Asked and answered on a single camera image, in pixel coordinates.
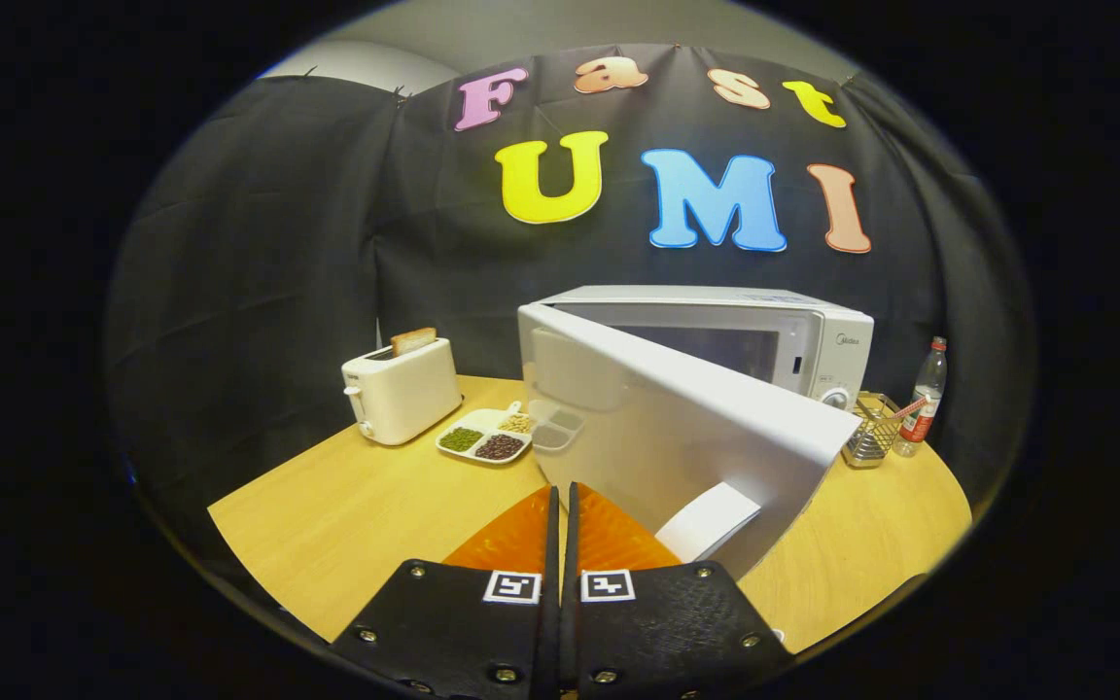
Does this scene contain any cream pop-up toaster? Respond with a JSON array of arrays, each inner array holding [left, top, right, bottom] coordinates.
[[341, 336, 465, 447]]

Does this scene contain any metal wire basket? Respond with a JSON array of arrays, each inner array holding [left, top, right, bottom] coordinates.
[[842, 391, 903, 470]]

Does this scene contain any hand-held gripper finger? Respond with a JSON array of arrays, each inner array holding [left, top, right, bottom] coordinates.
[[332, 484, 561, 700], [565, 481, 796, 700]]

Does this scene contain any white divided bean dish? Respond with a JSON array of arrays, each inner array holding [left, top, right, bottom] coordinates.
[[436, 401, 534, 466]]

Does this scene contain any white toaster oven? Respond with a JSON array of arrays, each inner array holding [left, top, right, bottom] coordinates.
[[517, 285, 875, 581]]

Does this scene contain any clear plastic water bottle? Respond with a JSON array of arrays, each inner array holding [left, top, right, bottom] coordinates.
[[892, 336, 949, 458]]

